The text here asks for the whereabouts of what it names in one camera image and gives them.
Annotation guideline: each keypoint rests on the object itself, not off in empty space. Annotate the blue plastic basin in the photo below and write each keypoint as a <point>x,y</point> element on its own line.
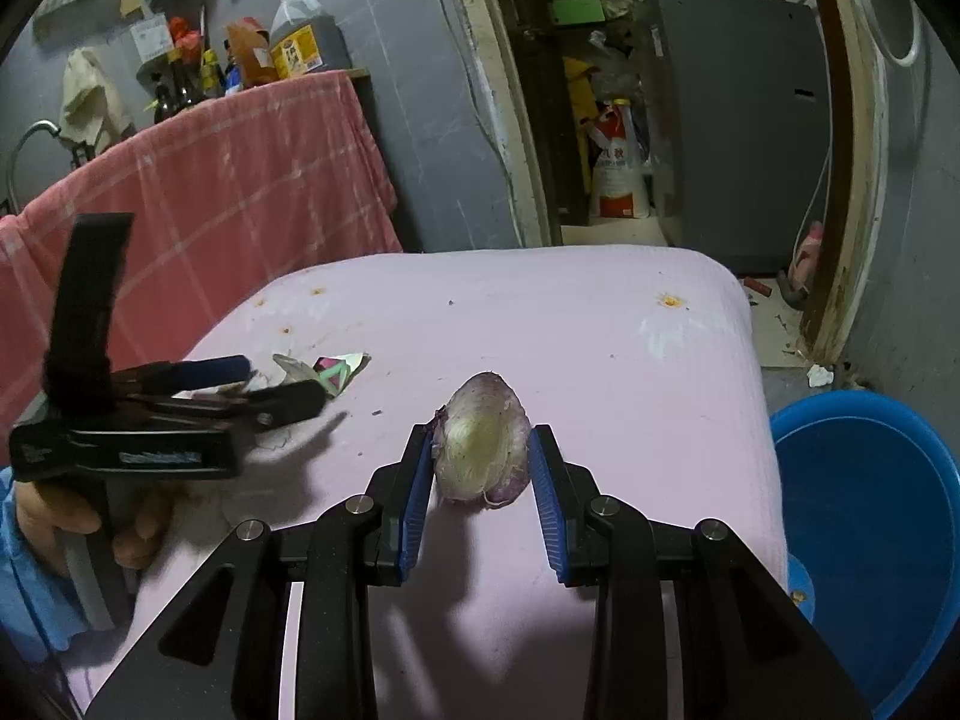
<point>870,525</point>

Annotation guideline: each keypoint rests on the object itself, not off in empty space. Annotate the person's left hand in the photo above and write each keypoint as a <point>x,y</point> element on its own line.
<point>142,532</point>

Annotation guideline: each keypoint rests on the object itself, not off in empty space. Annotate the grey refrigerator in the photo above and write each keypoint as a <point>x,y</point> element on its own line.
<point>735,127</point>

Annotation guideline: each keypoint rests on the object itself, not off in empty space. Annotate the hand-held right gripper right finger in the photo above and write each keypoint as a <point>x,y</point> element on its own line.
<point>546,521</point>

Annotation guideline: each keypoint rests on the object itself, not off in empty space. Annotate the person's left forearm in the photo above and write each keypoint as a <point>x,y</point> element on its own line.
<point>30,600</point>

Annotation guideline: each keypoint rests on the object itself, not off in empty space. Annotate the blue label bottle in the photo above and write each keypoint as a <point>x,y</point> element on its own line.
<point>233,81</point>

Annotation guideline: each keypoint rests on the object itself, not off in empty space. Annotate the wall calendar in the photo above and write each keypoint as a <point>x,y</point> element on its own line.
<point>150,37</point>

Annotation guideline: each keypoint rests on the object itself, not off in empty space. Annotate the pink checked cloth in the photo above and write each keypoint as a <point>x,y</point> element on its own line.
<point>247,180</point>

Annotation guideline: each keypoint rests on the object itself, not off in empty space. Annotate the yellow bag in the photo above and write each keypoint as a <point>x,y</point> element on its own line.
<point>579,86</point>

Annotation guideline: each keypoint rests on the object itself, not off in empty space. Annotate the purple onion piece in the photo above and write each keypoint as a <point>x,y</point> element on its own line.
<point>484,442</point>

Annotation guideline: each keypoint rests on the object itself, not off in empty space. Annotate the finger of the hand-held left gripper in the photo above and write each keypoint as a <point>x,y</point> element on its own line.
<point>217,369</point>
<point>289,403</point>

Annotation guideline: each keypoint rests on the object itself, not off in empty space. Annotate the white paper scrap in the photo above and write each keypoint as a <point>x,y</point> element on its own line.
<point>820,376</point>

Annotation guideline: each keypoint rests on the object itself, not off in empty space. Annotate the metal faucet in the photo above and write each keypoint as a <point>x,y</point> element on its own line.
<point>22,142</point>

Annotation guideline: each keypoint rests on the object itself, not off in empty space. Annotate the orange sauce bottle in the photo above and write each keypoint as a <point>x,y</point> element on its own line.
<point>251,56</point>

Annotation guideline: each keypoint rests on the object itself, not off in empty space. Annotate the pale pink table cover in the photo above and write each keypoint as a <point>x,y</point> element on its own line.
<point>600,360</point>

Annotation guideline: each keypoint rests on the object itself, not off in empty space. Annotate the silver wrapper scrap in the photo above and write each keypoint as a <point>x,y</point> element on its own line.
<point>334,373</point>

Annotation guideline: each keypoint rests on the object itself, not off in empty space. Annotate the yellow bottle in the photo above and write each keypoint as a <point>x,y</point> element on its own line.
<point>211,75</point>

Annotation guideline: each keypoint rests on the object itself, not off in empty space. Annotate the white and red sack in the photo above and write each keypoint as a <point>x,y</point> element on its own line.
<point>619,172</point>

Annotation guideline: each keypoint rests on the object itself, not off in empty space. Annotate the pink cloth item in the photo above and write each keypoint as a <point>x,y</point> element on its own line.
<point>806,259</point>

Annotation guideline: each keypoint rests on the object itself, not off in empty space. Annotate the green box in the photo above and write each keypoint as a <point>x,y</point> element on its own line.
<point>577,11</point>

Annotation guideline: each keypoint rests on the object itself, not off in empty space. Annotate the dark glass bottle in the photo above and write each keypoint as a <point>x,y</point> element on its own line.
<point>163,101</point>

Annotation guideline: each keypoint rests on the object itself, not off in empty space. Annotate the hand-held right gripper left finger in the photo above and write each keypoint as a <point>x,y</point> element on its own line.
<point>420,506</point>

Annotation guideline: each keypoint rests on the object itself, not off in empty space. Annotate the red capped bottle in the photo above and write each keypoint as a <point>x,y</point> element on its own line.
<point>184,52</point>

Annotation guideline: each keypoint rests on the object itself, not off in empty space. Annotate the beige hanging towel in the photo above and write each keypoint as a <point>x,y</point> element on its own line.
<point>94,94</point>

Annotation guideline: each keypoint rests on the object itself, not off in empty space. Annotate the cooking oil jug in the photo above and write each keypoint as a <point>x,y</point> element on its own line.
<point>304,37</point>

